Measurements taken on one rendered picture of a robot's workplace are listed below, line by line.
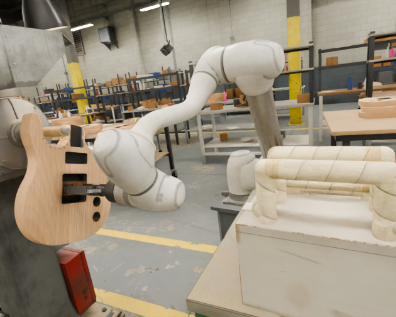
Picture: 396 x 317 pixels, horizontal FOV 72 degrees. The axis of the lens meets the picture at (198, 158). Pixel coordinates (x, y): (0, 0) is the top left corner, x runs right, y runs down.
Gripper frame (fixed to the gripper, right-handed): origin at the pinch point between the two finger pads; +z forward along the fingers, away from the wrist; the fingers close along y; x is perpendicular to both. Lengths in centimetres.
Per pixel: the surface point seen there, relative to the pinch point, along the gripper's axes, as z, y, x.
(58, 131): -2.2, -9.0, 18.0
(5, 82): -6.6, -27.2, 27.6
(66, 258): 36, 27, -36
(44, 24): -1, -14, 50
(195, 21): 430, 941, 636
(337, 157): -79, -15, 9
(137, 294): 42, 89, -79
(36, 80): -10.1, -21.8, 29.3
